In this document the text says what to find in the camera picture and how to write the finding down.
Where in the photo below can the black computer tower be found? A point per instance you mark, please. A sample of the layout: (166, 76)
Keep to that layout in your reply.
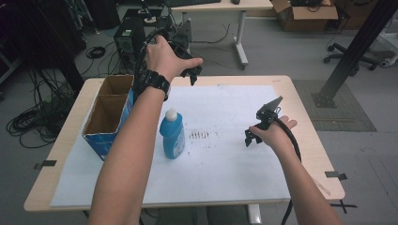
(128, 40)

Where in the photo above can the black wrist watch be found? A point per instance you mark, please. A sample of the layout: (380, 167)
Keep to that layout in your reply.
(156, 82)

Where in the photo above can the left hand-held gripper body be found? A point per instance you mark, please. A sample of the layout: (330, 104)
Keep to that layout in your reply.
(184, 34)

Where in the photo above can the person's right hand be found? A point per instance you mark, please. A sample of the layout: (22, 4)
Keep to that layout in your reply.
(277, 139)

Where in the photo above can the white table mat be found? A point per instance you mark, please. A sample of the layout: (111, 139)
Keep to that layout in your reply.
(225, 168)

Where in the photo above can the brown cardboard box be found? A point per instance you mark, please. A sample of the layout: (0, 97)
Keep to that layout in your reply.
(300, 17)

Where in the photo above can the white table leg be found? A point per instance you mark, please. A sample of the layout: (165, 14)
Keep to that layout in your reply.
(254, 215)

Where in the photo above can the person's left hand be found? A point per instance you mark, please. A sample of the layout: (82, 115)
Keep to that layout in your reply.
(164, 59)

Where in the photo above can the black office chair base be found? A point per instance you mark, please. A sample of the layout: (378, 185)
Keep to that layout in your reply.
(347, 56)

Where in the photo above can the black keyboard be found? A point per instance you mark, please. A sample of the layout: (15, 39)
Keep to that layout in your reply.
(194, 2)

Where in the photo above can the blue bottle with white cap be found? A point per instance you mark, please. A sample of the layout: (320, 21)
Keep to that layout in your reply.
(172, 137)

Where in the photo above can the black tape piece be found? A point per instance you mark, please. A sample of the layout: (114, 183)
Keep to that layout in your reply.
(46, 163)
(335, 175)

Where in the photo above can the white desk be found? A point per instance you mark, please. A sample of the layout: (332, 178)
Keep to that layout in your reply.
(239, 31)

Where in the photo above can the black metal post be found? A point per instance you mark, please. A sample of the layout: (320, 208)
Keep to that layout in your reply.
(353, 53)

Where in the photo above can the grey floor mat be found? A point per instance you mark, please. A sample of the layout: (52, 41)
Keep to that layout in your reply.
(344, 118)

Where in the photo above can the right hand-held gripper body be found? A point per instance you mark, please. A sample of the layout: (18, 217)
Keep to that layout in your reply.
(268, 112)

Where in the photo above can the black computer mouse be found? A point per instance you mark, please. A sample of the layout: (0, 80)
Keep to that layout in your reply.
(235, 1)

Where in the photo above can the blue cardboard box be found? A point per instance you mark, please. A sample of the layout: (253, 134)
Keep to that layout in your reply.
(100, 144)

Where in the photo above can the wooden table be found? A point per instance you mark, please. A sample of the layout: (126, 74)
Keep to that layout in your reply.
(309, 140)

